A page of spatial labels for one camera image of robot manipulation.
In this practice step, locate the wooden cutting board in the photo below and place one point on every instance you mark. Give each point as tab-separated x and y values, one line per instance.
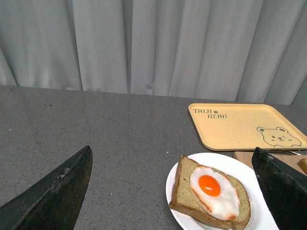
291	160

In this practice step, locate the metal board handle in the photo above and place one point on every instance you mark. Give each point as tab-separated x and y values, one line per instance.
282	151

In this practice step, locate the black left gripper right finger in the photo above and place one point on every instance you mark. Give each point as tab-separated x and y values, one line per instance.
284	190

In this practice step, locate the white round plate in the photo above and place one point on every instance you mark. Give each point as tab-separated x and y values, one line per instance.
261	218

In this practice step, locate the yellow bear tray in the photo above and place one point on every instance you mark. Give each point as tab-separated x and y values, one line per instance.
228	126

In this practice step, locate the bread slice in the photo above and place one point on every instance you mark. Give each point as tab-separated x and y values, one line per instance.
303	165
183	201

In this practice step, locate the grey curtain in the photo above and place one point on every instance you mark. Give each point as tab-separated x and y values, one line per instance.
236	50

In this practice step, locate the fried egg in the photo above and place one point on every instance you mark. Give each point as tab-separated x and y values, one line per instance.
214	193

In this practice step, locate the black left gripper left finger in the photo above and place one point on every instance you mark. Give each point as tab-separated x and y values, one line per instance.
55	201

